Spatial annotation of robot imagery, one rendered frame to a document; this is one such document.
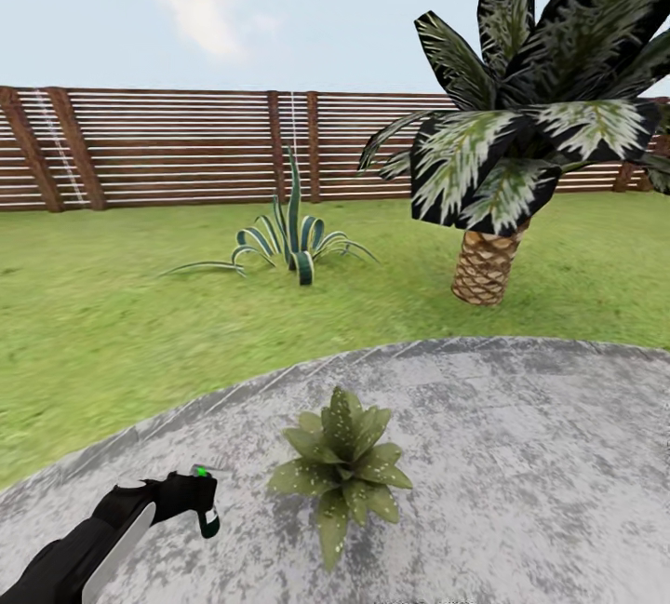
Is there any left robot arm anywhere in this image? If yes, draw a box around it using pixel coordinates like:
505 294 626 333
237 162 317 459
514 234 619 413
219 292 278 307
0 449 228 604

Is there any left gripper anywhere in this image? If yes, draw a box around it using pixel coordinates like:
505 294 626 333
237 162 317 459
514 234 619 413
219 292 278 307
167 470 217 517

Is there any insectifuge atomizer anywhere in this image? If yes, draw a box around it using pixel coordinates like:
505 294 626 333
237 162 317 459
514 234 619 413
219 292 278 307
196 497 220 537

